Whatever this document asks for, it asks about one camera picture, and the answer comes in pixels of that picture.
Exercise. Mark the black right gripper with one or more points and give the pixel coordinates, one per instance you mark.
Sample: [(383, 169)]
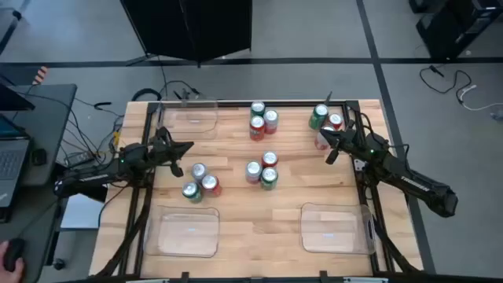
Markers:
[(359, 145)]

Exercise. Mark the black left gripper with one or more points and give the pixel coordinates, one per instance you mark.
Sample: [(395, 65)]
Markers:
[(157, 153)]

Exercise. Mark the clear plastic bin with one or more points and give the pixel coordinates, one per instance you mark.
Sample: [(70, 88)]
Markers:
[(188, 126), (334, 228), (181, 236)]

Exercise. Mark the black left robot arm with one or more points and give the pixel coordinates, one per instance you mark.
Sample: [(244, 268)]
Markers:
[(90, 178)]

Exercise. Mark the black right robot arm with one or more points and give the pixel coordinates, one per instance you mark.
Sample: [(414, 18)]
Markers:
[(416, 184)]

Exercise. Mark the yellow connector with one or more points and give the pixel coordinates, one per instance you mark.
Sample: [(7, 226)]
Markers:
[(116, 137)]

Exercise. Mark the black power strip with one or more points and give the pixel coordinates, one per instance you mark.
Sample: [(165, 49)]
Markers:
[(80, 158)]

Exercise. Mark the white sheet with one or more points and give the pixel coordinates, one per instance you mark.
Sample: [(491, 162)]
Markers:
[(80, 214)]

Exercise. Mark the black backdrop panel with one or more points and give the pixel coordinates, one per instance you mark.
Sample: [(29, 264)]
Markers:
[(188, 27)]

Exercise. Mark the dark grey desk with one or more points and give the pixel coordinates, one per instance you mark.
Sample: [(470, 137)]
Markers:
[(55, 118)]

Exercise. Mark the small black puck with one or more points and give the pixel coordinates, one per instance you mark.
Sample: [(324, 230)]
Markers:
[(38, 156)]

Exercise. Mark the large black equipment cabinet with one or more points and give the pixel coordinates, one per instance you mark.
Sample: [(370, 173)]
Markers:
[(452, 27)]

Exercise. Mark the orange black striped object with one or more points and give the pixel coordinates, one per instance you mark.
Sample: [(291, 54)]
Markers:
[(40, 74)]

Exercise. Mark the small bluish object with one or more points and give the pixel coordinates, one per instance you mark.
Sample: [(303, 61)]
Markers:
[(497, 115)]

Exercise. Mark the black caster wheel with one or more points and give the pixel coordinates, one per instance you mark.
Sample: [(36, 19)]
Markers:
[(59, 264)]

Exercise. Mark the grey laptop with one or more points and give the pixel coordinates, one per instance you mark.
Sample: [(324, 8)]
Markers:
[(13, 165)]

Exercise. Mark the black monitor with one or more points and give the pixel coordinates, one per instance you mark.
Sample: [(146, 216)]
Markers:
[(12, 102)]

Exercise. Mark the black computer mouse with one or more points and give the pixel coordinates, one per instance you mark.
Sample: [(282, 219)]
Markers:
[(15, 251)]

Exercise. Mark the person's hand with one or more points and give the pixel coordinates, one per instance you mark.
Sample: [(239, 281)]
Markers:
[(8, 275)]

